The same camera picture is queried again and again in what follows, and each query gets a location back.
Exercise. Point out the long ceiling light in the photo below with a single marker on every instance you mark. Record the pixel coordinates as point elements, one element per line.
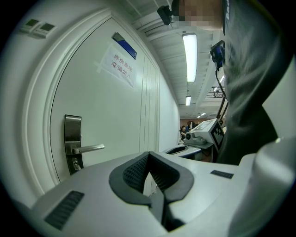
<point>190,58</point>

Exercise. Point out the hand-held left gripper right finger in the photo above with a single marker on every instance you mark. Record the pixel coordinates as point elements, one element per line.
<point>203,189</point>

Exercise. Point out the person's head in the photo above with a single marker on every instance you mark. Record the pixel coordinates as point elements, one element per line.
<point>201,11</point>

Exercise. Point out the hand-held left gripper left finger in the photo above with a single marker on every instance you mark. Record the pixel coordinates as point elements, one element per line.
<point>92,196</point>

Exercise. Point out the metal door lock plate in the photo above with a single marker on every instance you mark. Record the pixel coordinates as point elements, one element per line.
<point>72,125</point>

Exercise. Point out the person's black shirt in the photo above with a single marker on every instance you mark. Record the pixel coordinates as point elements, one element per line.
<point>254,69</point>

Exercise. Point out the white paper notice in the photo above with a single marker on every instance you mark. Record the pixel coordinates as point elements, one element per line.
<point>120,67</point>

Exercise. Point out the black ceiling grille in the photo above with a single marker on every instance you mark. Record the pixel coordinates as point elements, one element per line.
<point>215,92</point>

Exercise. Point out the black blue chest device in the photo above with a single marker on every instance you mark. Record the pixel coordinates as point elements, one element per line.
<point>217,54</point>

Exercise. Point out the blue door sign plate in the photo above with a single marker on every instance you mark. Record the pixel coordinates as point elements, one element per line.
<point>126,47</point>

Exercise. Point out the short ceiling light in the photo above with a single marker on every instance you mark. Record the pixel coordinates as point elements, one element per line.
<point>188,100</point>

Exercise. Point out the black head camera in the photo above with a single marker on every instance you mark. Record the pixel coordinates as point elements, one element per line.
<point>167,15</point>

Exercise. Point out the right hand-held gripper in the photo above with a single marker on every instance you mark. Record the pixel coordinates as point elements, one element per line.
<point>205,134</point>

